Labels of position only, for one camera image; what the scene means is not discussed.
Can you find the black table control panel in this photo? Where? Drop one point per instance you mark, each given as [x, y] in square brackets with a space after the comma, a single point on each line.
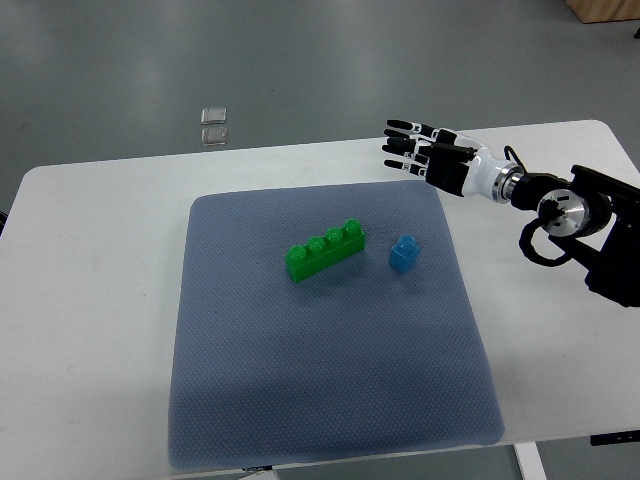
[615, 438]

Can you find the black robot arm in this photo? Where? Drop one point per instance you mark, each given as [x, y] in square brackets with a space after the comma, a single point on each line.
[592, 219]

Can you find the small blue block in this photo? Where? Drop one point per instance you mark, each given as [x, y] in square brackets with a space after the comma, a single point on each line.
[404, 253]

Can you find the long green block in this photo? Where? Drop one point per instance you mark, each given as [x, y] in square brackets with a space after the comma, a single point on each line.
[321, 252]

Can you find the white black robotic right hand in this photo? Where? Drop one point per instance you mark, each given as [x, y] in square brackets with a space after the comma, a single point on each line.
[449, 161]

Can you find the blue-grey textured mat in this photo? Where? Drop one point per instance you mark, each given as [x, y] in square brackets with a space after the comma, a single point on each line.
[359, 359]

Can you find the upper metal floor plate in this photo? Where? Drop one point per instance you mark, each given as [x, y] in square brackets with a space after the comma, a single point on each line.
[213, 115]

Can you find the wooden box corner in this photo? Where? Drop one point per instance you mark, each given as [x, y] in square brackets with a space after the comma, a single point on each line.
[602, 11]

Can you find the dark object at left edge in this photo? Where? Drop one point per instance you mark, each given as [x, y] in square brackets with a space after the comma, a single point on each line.
[3, 220]

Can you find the white table leg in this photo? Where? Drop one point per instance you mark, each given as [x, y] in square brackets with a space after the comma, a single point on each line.
[529, 461]

